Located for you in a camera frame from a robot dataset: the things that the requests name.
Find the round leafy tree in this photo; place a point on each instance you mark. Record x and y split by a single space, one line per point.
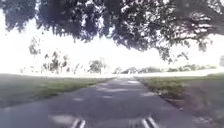
96 66

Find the distant line of trees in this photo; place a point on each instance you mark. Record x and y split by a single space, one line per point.
150 70

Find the grey asphalt path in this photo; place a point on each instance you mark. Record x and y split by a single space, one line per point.
110 103

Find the large overhanging tree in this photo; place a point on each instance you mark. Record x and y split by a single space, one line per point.
116 20

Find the row of tall trees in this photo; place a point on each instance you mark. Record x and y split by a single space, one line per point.
55 64

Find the robot's own part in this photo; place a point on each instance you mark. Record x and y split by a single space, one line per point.
149 123
78 123

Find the green grass lawn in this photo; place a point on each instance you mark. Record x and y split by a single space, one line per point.
33 87
186 89

